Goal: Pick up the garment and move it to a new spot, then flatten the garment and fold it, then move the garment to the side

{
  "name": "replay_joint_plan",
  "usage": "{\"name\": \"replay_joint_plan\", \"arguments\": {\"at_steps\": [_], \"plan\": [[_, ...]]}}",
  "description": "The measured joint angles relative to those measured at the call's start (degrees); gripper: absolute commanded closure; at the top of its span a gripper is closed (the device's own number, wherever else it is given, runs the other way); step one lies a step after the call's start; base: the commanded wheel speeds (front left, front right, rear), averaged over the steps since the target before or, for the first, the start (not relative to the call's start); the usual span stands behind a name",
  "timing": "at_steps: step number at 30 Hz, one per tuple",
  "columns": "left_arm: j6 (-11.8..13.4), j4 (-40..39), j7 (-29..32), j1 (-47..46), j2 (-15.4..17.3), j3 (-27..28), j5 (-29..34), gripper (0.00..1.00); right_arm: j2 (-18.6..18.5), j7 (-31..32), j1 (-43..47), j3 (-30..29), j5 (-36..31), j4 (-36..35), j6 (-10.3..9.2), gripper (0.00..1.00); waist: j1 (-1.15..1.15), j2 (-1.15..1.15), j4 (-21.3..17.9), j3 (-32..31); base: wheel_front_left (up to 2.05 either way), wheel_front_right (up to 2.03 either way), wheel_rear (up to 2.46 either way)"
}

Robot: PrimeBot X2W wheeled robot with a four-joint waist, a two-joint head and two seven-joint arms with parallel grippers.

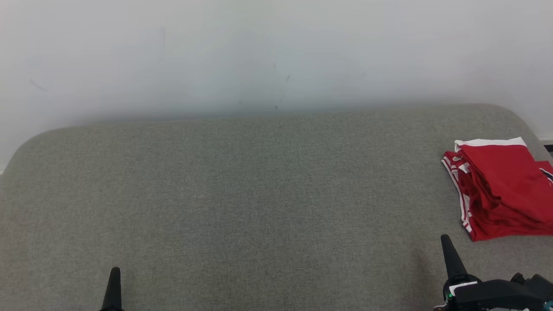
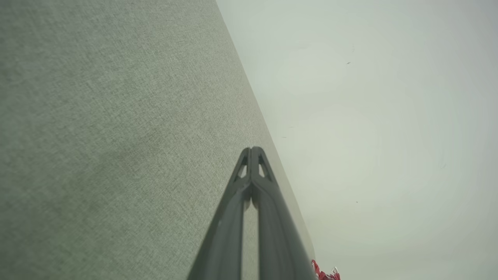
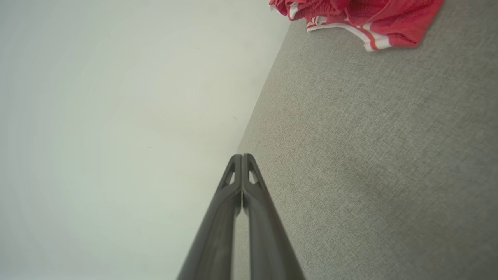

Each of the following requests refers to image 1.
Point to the grey fabric sofa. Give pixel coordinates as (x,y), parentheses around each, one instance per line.
(259,194)

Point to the red jersey number 23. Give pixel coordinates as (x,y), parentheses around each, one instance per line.
(468,207)

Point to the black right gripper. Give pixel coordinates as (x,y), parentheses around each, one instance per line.
(484,296)

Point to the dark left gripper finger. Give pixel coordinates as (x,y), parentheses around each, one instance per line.
(113,289)

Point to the red shorts with white stripe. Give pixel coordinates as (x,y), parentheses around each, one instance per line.
(505,172)

